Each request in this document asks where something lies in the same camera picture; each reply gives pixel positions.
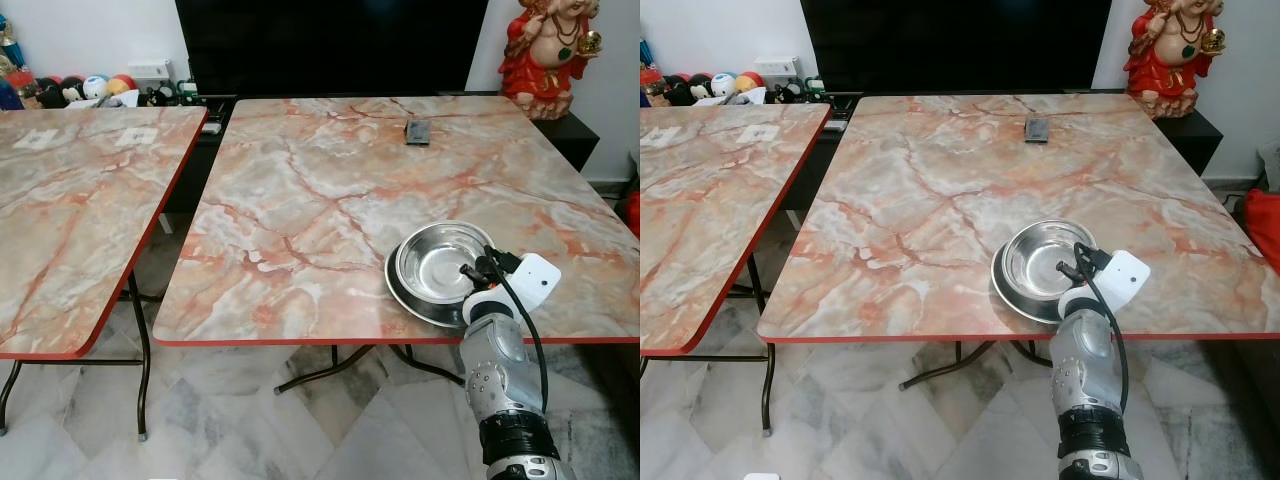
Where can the steel bowl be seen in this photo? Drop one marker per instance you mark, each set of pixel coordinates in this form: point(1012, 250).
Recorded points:
point(435, 262)
point(1035, 258)

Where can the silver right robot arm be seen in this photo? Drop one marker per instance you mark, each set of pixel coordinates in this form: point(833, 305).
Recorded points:
point(1085, 360)
point(495, 360)

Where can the steel plate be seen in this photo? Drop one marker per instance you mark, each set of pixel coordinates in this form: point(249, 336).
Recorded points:
point(415, 305)
point(1015, 302)

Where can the large marble top table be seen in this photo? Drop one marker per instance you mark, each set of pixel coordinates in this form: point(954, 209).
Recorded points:
point(950, 200)
point(330, 200)

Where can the small black flat device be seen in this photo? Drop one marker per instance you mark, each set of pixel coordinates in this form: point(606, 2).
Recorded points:
point(1037, 129)
point(417, 131)

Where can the red cushion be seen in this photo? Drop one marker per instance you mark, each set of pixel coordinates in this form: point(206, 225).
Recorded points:
point(1264, 225)
point(633, 212)

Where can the narrow marble top table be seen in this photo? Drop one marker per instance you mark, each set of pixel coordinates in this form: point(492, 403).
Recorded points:
point(700, 220)
point(70, 220)

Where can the red and gold statue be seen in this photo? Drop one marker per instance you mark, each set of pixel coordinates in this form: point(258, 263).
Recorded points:
point(1172, 58)
point(548, 60)

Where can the black television screen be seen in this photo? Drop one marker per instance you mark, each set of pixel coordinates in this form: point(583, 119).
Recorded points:
point(955, 45)
point(330, 45)

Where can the blue and gold figurine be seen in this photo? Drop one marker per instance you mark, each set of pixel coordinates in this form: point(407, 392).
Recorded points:
point(648, 62)
point(8, 55)

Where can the black round-eared toy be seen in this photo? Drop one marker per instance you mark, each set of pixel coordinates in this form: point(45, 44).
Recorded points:
point(52, 93)
point(688, 89)

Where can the white and blue toy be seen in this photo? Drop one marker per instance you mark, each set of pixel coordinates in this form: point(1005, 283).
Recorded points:
point(95, 87)
point(722, 84)

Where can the orange and yellow toy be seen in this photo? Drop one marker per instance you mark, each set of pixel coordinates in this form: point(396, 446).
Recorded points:
point(748, 81)
point(122, 85)

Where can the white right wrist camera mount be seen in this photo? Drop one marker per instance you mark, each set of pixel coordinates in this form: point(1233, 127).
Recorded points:
point(1126, 277)
point(536, 281)

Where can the white wall socket plate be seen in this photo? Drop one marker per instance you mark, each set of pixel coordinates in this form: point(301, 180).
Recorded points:
point(150, 70)
point(778, 67)

